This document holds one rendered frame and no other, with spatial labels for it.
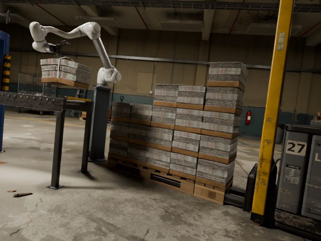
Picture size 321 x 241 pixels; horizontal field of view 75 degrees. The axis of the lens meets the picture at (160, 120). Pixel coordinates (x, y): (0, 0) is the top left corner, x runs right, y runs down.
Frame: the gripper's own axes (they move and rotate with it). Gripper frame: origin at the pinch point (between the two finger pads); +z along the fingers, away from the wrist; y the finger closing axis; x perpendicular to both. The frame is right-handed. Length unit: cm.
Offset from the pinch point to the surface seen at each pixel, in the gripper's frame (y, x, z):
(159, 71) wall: -93, -706, -52
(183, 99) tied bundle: 27, -14, 121
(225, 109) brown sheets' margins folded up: 30, 2, 162
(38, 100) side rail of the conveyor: 52, 34, 0
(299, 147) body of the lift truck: 47, 37, 212
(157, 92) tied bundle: 24, -27, 92
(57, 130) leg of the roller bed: 75, 35, 22
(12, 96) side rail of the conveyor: 53, 34, -27
